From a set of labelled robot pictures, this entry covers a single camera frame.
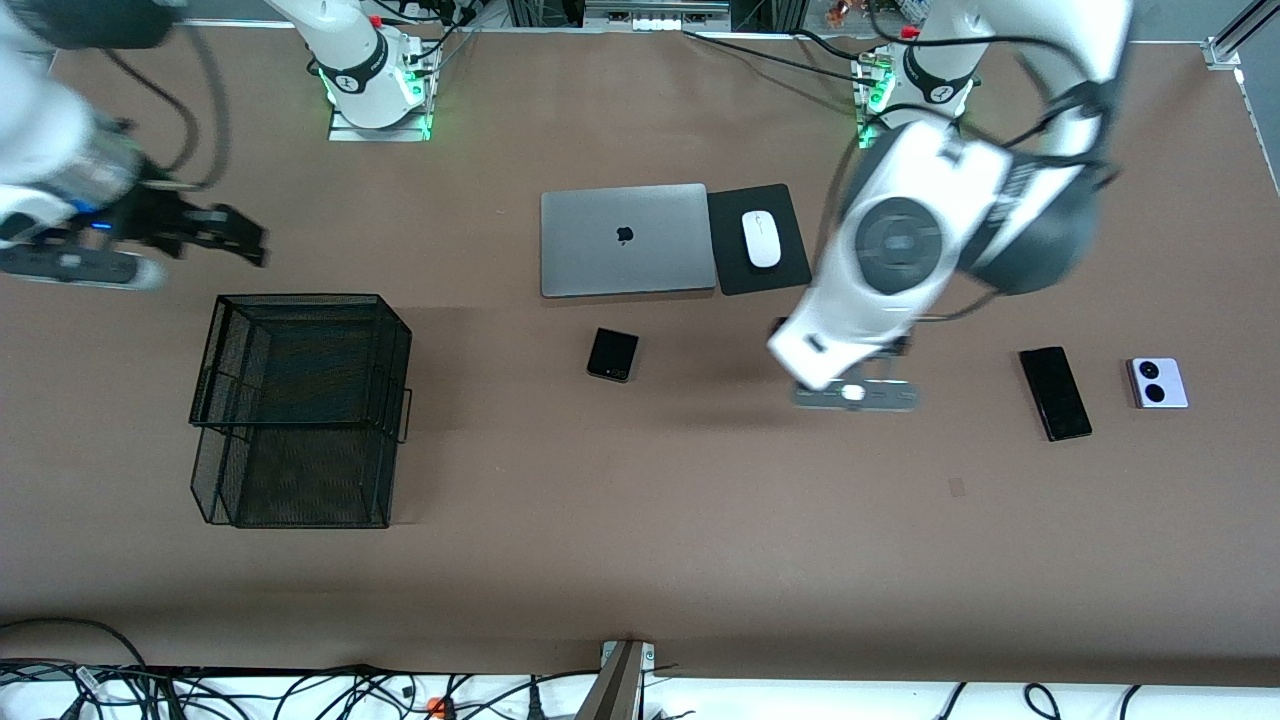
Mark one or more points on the grey metal frame bracket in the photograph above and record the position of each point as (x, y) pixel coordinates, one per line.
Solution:
(655, 12)

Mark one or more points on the grey metal camera post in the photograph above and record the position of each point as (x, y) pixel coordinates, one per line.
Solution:
(615, 685)

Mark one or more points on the white lavender flip phone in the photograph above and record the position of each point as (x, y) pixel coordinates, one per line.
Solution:
(1172, 385)

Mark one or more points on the black mouse pad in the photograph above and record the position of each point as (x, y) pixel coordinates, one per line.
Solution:
(785, 270)

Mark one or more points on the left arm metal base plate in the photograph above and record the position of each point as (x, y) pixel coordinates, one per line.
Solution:
(868, 135)

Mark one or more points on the white computer mouse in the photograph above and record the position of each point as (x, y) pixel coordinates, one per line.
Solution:
(761, 240)

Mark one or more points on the aluminium frame rail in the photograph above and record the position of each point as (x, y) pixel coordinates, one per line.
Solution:
(1240, 30)

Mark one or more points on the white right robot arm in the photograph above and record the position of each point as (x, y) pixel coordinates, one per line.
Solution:
(40, 130)

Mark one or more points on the small black flip phone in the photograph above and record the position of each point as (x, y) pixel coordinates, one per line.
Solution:
(612, 355)

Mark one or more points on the long black smartphone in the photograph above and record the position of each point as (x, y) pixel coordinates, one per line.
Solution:
(1055, 395)

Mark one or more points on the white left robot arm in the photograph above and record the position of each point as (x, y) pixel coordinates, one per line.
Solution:
(900, 240)

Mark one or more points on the silver closed laptop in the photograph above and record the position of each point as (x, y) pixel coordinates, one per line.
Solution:
(600, 260)

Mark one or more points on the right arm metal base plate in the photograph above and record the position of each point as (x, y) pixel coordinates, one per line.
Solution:
(380, 134)

